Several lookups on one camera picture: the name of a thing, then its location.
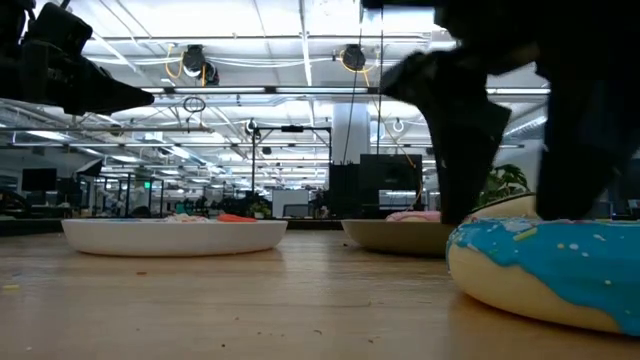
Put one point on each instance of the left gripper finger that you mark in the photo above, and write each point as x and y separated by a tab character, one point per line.
100	102
105	84

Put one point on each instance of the black tilted panel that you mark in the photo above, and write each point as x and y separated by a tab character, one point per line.
90	167

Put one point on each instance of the black background rig frame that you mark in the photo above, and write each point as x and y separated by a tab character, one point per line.
253	165

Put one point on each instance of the black background monitor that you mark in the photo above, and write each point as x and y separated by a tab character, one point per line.
39	179

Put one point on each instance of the white background panel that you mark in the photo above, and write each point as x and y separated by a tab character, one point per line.
290	202

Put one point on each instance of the small background plant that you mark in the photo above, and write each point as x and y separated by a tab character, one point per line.
260	207

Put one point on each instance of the grey round plate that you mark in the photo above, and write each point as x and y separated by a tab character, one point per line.
395	240

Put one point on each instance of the green potted plant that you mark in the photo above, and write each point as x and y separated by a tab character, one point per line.
505	182

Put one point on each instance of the pink frosted donut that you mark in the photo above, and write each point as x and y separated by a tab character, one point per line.
412	216

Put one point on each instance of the white round plate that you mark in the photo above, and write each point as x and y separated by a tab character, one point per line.
172	240

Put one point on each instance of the large blue frosted donut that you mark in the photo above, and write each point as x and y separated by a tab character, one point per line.
550	270

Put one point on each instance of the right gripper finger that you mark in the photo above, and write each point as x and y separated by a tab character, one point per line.
580	160
462	165

